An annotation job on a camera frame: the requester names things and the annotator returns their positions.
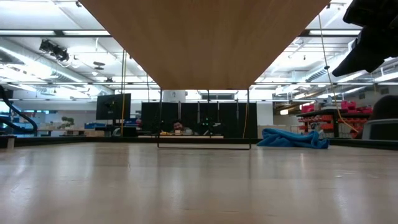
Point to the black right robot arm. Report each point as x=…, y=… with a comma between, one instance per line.
x=373, y=12

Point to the wooden shelf with black legs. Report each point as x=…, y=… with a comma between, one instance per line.
x=202, y=43

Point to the person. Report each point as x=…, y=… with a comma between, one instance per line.
x=387, y=107
x=178, y=126

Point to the rack with red bins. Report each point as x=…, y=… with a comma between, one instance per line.
x=326, y=118

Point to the grey office chair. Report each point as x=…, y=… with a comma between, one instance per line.
x=382, y=130

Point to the blue cloth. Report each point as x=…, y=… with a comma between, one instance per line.
x=286, y=138

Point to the black robot with green light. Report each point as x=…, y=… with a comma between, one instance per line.
x=206, y=124

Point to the light wooden table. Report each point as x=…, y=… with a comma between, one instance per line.
x=202, y=136

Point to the black computer monitor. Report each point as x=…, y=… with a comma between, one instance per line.
x=113, y=107

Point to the blue storage box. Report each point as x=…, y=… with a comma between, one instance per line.
x=94, y=126

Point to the potted green plant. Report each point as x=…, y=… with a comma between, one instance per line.
x=67, y=122

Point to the black partition wall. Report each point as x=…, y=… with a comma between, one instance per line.
x=192, y=112

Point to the black ceiling camera mount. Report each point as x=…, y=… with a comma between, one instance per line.
x=54, y=51

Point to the black metal table frame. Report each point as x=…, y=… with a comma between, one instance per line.
x=62, y=140

